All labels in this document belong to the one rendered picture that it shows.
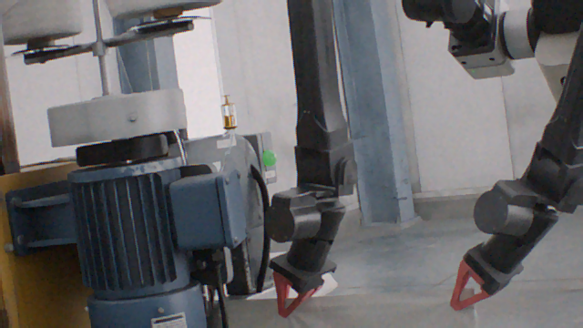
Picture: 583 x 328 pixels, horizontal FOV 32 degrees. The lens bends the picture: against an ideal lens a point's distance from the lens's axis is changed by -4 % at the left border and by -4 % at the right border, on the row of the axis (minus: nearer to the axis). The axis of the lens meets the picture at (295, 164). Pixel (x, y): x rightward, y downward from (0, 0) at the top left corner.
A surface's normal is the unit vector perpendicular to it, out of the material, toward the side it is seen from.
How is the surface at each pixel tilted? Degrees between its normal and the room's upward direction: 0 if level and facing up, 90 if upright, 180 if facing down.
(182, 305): 91
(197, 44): 90
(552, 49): 40
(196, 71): 90
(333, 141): 101
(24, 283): 90
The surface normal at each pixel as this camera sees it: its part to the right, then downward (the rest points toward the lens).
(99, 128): -0.06, 0.07
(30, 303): 0.84, -0.08
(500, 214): -0.73, -0.12
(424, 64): -0.53, 0.13
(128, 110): 0.33, 0.04
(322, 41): 0.73, 0.14
